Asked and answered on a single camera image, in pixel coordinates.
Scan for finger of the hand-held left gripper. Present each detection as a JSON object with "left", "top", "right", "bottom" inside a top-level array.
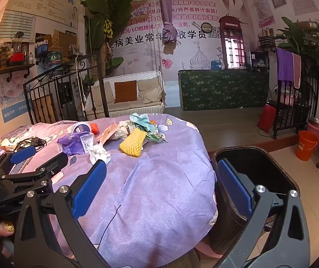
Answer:
[
  {"left": 0, "top": 145, "right": 37, "bottom": 177},
  {"left": 0, "top": 152, "right": 69, "bottom": 201}
]

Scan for black trash bin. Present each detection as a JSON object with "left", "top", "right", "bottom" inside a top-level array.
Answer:
[{"left": 210, "top": 145, "right": 302, "bottom": 255}]

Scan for yellow foam fruit net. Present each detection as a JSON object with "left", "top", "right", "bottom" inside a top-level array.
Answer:
[{"left": 119, "top": 128, "right": 147, "bottom": 157}]

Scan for white crumpled plastic bag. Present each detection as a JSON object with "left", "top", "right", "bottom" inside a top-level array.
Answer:
[{"left": 115, "top": 120, "right": 135, "bottom": 140}]

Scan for banana plant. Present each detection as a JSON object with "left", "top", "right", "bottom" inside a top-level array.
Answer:
[{"left": 78, "top": 0, "right": 149, "bottom": 76}]

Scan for black metal fence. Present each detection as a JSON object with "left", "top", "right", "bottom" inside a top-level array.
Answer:
[{"left": 23, "top": 52, "right": 110, "bottom": 125}]

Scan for black framed picture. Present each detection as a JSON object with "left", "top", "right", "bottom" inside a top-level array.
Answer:
[{"left": 249, "top": 51, "right": 270, "bottom": 70}]

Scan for white yellow packet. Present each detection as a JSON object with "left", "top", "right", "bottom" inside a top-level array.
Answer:
[{"left": 0, "top": 138, "right": 17, "bottom": 151}]

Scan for black metal rack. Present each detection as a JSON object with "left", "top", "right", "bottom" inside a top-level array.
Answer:
[{"left": 272, "top": 49, "right": 319, "bottom": 140}]

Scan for pink basin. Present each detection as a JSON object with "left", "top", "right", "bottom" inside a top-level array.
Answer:
[{"left": 306, "top": 123, "right": 319, "bottom": 143}]

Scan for teal crumpled paper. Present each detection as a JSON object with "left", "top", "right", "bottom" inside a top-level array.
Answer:
[{"left": 129, "top": 113, "right": 158, "bottom": 133}]

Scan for orange bucket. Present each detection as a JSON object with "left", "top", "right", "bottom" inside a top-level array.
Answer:
[{"left": 296, "top": 130, "right": 319, "bottom": 161}]

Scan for purple plastic bag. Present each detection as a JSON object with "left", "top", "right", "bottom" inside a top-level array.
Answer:
[{"left": 57, "top": 132, "right": 96, "bottom": 157}]

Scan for purple floral bedsheet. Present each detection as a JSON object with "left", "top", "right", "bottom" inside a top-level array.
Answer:
[{"left": 0, "top": 116, "right": 218, "bottom": 268}]

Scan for large printed wall poster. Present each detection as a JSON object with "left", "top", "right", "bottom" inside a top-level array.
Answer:
[{"left": 109, "top": 0, "right": 260, "bottom": 76}]

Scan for person's left hand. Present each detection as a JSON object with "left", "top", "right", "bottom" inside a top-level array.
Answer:
[{"left": 0, "top": 220, "right": 17, "bottom": 259}]

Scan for purple towel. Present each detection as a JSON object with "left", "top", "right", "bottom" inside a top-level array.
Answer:
[{"left": 276, "top": 47, "right": 295, "bottom": 81}]

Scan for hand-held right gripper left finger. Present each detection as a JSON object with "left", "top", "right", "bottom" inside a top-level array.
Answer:
[{"left": 14, "top": 160, "right": 112, "bottom": 268}]

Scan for clear plastic packet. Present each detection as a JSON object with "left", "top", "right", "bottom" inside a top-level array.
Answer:
[{"left": 80, "top": 133, "right": 96, "bottom": 154}]

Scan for brown cushion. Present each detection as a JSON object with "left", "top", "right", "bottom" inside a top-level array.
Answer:
[{"left": 114, "top": 80, "right": 138, "bottom": 104}]

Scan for white wicker swing sofa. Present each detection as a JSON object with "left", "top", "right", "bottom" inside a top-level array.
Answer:
[{"left": 85, "top": 71, "right": 167, "bottom": 119}]

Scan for wooden wall shelf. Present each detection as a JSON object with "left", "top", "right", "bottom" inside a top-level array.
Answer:
[{"left": 0, "top": 63, "right": 36, "bottom": 88}]

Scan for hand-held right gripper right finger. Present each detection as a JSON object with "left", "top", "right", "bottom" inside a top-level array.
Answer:
[{"left": 212, "top": 159, "right": 319, "bottom": 268}]

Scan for green potted plant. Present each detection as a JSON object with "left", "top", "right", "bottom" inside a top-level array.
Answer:
[{"left": 274, "top": 17, "right": 319, "bottom": 70}]

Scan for black cables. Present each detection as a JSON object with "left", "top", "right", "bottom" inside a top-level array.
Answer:
[{"left": 14, "top": 136, "right": 47, "bottom": 153}]

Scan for beige cushion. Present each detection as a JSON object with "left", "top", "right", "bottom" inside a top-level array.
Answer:
[
  {"left": 137, "top": 77, "right": 164, "bottom": 105},
  {"left": 91, "top": 82, "right": 115, "bottom": 107}
]

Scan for green floral covered counter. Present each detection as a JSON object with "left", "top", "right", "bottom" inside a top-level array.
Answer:
[{"left": 178, "top": 69, "right": 270, "bottom": 111}]

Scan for pink towel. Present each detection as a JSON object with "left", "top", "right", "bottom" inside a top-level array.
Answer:
[{"left": 292, "top": 52, "right": 302, "bottom": 88}]

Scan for red telephone booth cabinet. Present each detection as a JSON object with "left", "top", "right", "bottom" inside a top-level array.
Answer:
[{"left": 219, "top": 15, "right": 245, "bottom": 70}]

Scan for purple hanging cloth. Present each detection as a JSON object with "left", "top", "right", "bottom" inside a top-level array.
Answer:
[{"left": 158, "top": 0, "right": 179, "bottom": 55}]

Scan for green round tin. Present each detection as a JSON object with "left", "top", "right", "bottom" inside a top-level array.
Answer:
[{"left": 46, "top": 51, "right": 63, "bottom": 69}]

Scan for red bag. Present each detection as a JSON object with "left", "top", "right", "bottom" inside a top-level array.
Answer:
[{"left": 257, "top": 103, "right": 277, "bottom": 134}]

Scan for white round tub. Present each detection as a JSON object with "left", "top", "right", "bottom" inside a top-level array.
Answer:
[{"left": 72, "top": 121, "right": 91, "bottom": 134}]

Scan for white crumpled tissue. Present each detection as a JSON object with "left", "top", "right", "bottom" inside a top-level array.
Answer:
[{"left": 89, "top": 144, "right": 112, "bottom": 165}]

